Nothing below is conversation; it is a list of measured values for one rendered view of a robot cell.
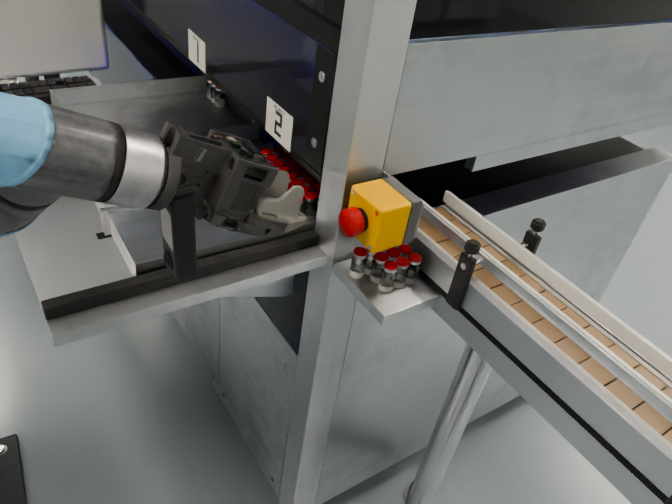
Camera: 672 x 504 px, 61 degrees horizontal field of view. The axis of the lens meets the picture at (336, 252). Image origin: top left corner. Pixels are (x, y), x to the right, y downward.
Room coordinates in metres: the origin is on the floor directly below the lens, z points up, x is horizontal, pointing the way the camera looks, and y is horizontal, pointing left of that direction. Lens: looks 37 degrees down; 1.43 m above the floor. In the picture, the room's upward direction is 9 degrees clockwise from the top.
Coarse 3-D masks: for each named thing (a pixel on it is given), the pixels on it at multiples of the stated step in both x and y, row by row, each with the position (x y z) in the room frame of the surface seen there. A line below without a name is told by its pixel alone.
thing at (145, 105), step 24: (72, 96) 1.08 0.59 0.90; (96, 96) 1.11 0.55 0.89; (120, 96) 1.14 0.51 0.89; (144, 96) 1.17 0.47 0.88; (168, 96) 1.19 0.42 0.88; (192, 96) 1.21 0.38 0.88; (120, 120) 1.04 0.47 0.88; (144, 120) 1.06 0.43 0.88; (192, 120) 1.10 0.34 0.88; (216, 120) 1.11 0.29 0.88; (240, 120) 1.13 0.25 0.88
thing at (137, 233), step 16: (272, 144) 0.99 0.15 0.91; (144, 208) 0.76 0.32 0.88; (112, 224) 0.67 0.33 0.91; (128, 224) 0.71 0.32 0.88; (144, 224) 0.72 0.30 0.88; (160, 224) 0.72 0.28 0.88; (208, 224) 0.74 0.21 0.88; (304, 224) 0.74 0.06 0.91; (128, 240) 0.67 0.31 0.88; (144, 240) 0.68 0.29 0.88; (160, 240) 0.68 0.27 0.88; (208, 240) 0.70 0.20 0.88; (224, 240) 0.71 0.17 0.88; (240, 240) 0.67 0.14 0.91; (256, 240) 0.69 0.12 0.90; (128, 256) 0.61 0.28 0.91; (144, 256) 0.64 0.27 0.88; (160, 256) 0.64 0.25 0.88; (208, 256) 0.64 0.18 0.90; (144, 272) 0.59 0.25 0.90
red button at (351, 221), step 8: (352, 208) 0.65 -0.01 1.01; (344, 216) 0.64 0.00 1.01; (352, 216) 0.64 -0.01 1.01; (360, 216) 0.64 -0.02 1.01; (344, 224) 0.64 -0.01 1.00; (352, 224) 0.63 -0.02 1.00; (360, 224) 0.63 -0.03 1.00; (344, 232) 0.64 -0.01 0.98; (352, 232) 0.63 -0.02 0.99; (360, 232) 0.63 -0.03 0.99
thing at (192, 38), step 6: (192, 36) 1.14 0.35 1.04; (192, 42) 1.14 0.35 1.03; (198, 42) 1.11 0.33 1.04; (204, 42) 1.09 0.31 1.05; (192, 48) 1.14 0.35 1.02; (204, 48) 1.09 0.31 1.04; (192, 54) 1.14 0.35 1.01; (204, 54) 1.09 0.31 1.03; (192, 60) 1.14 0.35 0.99; (204, 60) 1.09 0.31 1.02; (198, 66) 1.11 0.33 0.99; (204, 66) 1.09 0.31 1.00; (204, 72) 1.09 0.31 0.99
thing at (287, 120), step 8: (272, 104) 0.87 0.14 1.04; (272, 112) 0.87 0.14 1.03; (280, 112) 0.85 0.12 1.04; (272, 120) 0.87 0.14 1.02; (288, 120) 0.83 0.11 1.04; (272, 128) 0.87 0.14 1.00; (280, 128) 0.85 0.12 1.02; (288, 128) 0.83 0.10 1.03; (272, 136) 0.87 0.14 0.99; (288, 136) 0.83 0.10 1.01; (288, 144) 0.83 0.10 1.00
